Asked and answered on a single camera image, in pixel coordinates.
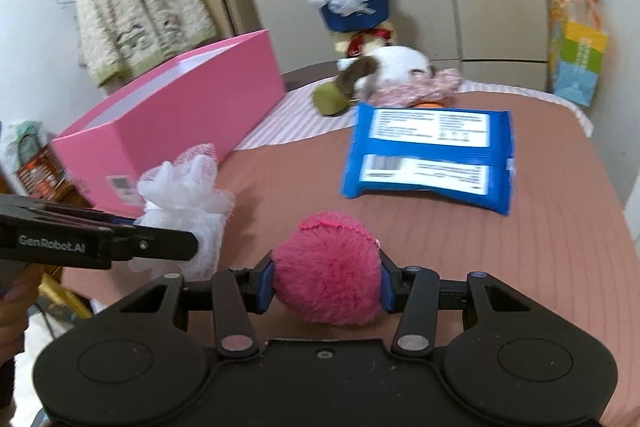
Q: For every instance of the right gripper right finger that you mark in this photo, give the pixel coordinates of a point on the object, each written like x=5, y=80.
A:
x=503, y=356

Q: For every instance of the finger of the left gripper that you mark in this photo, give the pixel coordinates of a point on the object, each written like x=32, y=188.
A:
x=132, y=241

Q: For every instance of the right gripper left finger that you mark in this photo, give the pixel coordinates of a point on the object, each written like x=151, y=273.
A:
x=148, y=356

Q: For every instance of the white mesh bath pouf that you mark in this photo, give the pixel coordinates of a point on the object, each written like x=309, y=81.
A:
x=181, y=195

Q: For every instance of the pink fuzzy pompom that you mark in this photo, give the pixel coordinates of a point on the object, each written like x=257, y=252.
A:
x=329, y=271

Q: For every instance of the blue wet wipes pack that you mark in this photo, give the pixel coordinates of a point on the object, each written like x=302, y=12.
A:
x=467, y=155

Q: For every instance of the green makeup sponge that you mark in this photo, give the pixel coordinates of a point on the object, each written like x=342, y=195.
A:
x=329, y=100

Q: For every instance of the orange makeup sponge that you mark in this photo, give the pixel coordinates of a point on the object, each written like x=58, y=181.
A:
x=430, y=105

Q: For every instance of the pink floral fabric pouch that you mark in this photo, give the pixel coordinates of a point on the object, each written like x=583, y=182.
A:
x=438, y=89

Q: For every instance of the white fluffy plush sheep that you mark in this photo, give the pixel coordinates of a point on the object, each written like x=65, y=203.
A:
x=382, y=68

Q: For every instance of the person left hand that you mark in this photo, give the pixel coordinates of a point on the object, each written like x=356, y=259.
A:
x=14, y=311

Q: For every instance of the wooden bedside cabinet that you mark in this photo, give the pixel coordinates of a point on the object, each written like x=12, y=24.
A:
x=42, y=176

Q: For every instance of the pink cardboard box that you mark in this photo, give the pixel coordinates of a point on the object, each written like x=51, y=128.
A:
x=216, y=94

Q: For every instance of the cream knit cardigan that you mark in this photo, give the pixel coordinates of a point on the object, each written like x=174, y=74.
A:
x=121, y=40

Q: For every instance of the cream ribbon gift box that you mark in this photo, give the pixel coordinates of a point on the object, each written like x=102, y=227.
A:
x=363, y=41

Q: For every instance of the colourful paper gift bag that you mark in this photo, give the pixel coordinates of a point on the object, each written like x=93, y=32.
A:
x=576, y=50

